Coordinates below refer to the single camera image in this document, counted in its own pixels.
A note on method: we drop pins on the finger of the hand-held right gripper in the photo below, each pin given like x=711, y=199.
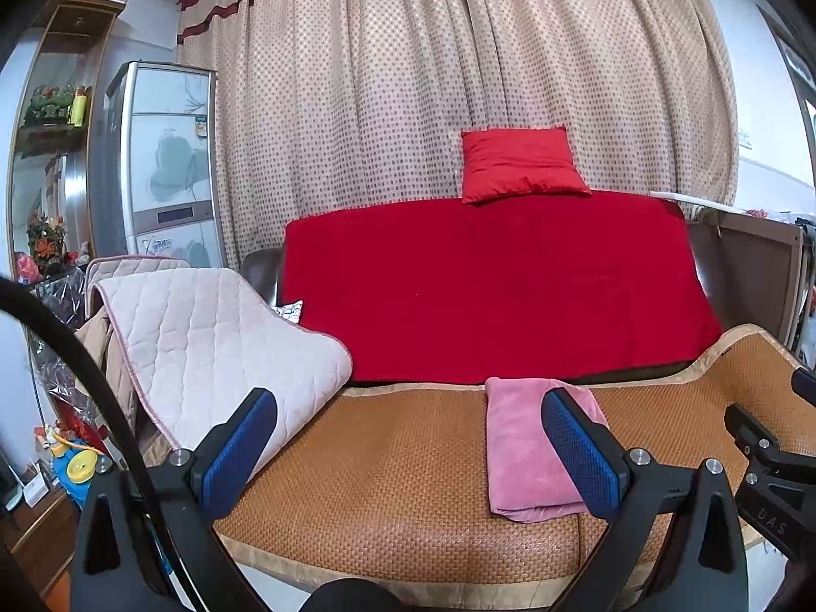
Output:
x=755, y=433
x=806, y=382

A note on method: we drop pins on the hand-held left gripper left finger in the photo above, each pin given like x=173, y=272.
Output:
x=239, y=452

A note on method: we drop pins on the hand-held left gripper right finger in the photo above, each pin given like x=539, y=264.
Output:
x=580, y=452

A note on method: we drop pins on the pink fleece jacket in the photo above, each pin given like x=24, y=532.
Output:
x=523, y=446

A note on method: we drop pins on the white quilted pad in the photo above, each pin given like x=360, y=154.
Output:
x=204, y=344

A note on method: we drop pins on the black and white patterned cushion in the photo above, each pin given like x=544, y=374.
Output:
x=288, y=312

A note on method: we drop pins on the woven bamboo mat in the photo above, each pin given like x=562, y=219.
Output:
x=395, y=459

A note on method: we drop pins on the blue toy with yellow lid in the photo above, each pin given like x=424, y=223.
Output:
x=80, y=475

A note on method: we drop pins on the beige coat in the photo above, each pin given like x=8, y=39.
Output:
x=102, y=363

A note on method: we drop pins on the red blanket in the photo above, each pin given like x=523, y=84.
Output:
x=497, y=287

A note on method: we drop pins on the white board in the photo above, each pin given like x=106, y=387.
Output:
x=695, y=201

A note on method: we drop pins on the clear plastic wrap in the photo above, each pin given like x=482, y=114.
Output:
x=57, y=331

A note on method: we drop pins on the wooden side table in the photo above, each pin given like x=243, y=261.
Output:
x=38, y=542

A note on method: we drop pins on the artificial flower bouquet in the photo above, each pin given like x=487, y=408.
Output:
x=46, y=242

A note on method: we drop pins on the red pillow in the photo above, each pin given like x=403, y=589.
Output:
x=519, y=166

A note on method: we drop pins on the silver floral refrigerator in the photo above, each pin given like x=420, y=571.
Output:
x=166, y=159

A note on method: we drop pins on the dotted beige curtain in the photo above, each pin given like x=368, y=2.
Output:
x=382, y=108

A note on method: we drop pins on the yellow bottle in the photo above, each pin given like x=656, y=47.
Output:
x=78, y=107

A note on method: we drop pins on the green shelf ornament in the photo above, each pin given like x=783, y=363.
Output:
x=48, y=105

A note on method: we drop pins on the wooden display cabinet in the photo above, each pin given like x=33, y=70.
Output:
x=70, y=32

